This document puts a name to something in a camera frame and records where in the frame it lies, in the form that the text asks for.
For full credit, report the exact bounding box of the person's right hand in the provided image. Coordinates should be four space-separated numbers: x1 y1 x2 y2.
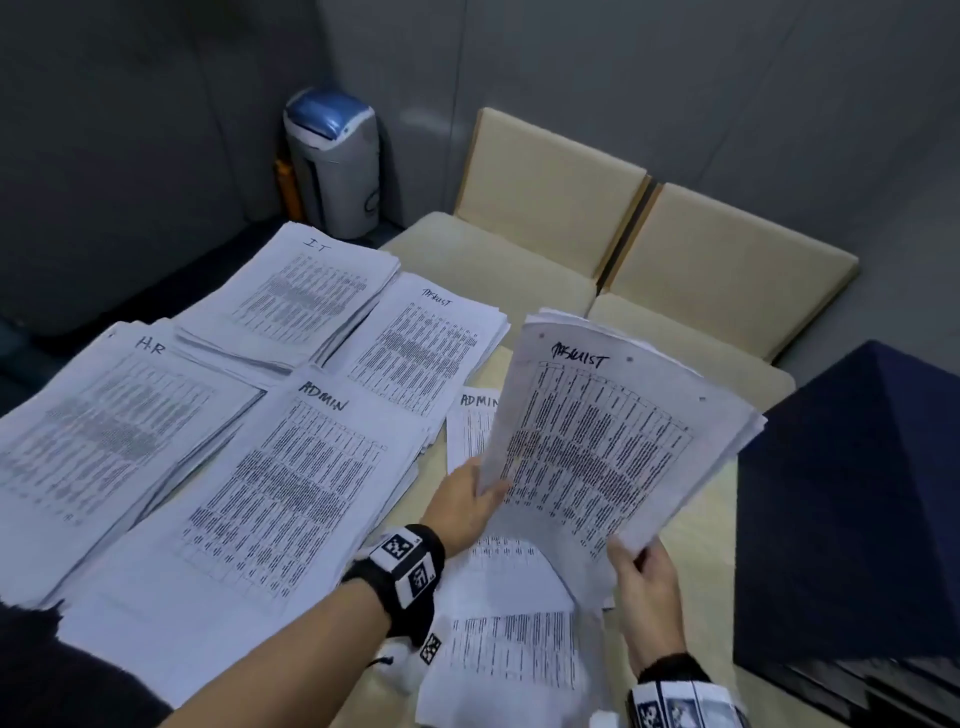
605 536 688 676

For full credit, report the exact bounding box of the person's left hand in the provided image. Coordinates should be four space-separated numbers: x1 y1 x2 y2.
418 457 511 560

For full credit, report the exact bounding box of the person's left forearm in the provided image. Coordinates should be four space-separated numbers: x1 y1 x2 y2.
161 577 391 728

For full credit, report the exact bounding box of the person's black sleeve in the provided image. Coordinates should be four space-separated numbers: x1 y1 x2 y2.
0 603 174 728

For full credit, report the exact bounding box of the beige cushioned chair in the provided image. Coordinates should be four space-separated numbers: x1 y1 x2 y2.
382 107 652 331
588 183 862 414

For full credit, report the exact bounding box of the grey bin with blue lid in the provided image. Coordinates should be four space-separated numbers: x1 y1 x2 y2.
283 87 382 240

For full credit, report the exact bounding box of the orange bottle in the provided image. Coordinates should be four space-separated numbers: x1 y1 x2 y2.
273 157 301 224

